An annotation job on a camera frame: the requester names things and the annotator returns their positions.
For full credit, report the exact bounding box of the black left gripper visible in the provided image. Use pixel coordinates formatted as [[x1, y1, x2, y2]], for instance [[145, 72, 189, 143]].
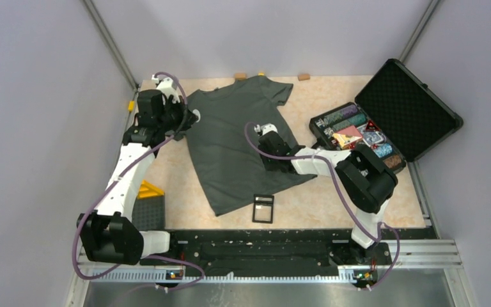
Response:
[[157, 95, 198, 132]]

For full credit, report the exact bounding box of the blue round brooch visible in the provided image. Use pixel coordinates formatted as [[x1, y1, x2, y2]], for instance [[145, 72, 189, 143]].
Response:
[[192, 109, 201, 123]]

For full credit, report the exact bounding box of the dark grey t-shirt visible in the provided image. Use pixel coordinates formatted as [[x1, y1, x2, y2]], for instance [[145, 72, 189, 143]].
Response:
[[183, 76, 314, 216]]

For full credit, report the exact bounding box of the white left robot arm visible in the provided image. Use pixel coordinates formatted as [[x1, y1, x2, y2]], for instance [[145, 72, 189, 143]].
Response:
[[77, 90, 199, 265]]

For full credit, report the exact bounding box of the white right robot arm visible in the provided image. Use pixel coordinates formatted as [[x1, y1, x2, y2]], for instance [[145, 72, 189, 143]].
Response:
[[254, 124, 398, 264]]

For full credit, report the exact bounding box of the black square brooch stand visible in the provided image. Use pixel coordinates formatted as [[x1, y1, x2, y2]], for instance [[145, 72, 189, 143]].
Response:
[[252, 194, 275, 224]]

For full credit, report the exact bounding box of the tan wooden block right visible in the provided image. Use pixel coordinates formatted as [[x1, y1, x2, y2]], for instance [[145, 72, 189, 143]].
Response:
[[297, 74, 311, 81]]

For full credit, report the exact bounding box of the yellow triangular wedge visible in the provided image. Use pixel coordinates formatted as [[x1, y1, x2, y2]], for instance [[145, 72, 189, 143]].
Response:
[[137, 180, 165, 199]]

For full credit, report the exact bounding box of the black perforated block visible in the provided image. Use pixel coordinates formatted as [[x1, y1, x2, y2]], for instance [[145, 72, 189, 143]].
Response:
[[132, 196, 166, 231]]

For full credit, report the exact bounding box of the black poker chip case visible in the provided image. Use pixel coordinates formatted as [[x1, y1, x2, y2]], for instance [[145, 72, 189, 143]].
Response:
[[309, 59, 464, 173]]

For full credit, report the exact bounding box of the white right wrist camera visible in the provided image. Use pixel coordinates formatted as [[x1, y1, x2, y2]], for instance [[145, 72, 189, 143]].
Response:
[[254, 123, 278, 136]]

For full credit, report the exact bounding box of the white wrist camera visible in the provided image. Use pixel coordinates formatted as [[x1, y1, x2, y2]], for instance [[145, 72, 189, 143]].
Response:
[[254, 123, 278, 136], [152, 74, 180, 100]]

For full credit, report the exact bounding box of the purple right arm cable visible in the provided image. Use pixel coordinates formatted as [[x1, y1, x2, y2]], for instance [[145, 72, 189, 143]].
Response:
[[244, 122, 401, 291]]

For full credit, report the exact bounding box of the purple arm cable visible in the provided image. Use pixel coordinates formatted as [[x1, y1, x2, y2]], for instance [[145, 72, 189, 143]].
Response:
[[72, 72, 206, 293], [244, 122, 401, 291]]

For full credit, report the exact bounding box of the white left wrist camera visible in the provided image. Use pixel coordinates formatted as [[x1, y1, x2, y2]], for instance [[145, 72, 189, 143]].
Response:
[[152, 74, 180, 100]]

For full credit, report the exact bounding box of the yellow wall bracket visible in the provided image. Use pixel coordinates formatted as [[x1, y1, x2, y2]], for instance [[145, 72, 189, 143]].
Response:
[[127, 100, 135, 113]]

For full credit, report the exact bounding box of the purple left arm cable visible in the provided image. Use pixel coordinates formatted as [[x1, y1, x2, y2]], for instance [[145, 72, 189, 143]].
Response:
[[72, 72, 206, 293]]

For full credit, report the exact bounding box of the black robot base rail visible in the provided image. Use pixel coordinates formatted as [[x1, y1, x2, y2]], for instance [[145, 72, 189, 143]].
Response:
[[162, 228, 435, 277]]

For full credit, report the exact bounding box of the white slotted cable duct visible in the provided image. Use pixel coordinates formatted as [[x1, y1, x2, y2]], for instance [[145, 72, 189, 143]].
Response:
[[95, 267, 373, 284]]

